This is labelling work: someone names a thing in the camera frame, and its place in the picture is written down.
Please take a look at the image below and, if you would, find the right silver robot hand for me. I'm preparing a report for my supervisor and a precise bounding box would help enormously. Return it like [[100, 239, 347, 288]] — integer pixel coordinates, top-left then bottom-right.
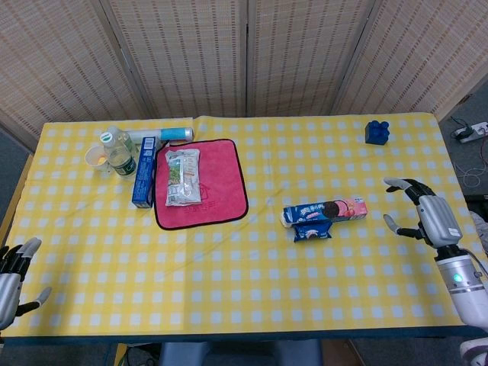
[[383, 177, 464, 249]]

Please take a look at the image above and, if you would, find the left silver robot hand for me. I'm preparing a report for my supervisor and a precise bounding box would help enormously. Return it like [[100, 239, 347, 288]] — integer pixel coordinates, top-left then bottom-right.
[[0, 236, 53, 331]]

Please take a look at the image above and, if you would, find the blue cookie box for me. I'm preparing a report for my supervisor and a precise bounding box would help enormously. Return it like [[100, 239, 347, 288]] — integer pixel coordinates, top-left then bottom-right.
[[281, 197, 369, 229]]

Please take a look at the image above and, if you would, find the blue slim box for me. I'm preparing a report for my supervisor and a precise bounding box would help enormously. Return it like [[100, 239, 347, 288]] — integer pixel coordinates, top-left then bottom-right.
[[131, 136, 158, 209]]

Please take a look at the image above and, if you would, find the white power strip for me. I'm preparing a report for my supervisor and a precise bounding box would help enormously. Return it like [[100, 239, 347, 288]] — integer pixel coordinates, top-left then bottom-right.
[[453, 121, 488, 144]]

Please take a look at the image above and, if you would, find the blue toy building brick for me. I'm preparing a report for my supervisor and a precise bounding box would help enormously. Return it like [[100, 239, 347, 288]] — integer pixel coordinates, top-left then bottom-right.
[[364, 120, 390, 146]]

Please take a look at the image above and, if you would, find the small blue cookie packet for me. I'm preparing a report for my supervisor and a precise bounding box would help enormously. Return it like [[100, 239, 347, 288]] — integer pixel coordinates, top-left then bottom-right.
[[292, 223, 332, 243]]

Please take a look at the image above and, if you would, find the white paper cup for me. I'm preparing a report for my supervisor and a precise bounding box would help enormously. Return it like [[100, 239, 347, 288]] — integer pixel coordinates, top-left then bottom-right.
[[84, 146, 111, 173]]

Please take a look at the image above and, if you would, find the clear plastic water bottle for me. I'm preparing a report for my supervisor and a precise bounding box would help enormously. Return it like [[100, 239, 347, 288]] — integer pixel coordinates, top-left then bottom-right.
[[99, 126, 139, 180]]

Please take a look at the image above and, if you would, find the yellow white checked tablecloth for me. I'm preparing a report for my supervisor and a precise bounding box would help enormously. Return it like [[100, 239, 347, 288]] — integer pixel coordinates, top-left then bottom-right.
[[0, 111, 488, 339]]

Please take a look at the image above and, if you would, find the silver white snack bag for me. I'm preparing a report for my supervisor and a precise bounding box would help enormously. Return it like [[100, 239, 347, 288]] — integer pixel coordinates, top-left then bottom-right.
[[164, 147, 202, 208]]

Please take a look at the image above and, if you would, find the pink cloth with black trim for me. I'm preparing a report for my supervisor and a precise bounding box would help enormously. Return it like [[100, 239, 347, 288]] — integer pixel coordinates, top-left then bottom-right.
[[154, 138, 249, 232]]

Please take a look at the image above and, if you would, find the white and blue tube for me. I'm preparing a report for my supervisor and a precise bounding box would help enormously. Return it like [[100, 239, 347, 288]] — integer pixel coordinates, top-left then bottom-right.
[[121, 127, 194, 143]]

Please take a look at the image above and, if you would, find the woven folding screen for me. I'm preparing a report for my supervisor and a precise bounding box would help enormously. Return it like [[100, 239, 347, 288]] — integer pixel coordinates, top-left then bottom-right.
[[0, 0, 488, 134]]

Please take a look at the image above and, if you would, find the white cable on floor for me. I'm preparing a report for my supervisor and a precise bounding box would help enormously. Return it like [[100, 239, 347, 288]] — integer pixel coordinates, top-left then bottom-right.
[[452, 162, 488, 188]]

